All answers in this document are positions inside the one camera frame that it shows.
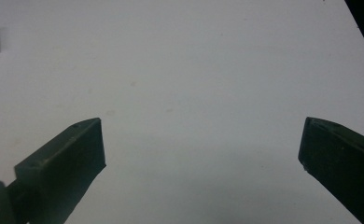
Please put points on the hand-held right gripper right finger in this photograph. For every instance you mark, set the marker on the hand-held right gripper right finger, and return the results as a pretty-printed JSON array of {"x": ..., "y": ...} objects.
[{"x": 342, "y": 161}]

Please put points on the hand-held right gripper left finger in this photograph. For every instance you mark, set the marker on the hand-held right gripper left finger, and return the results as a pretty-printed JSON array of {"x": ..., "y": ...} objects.
[{"x": 68, "y": 161}]

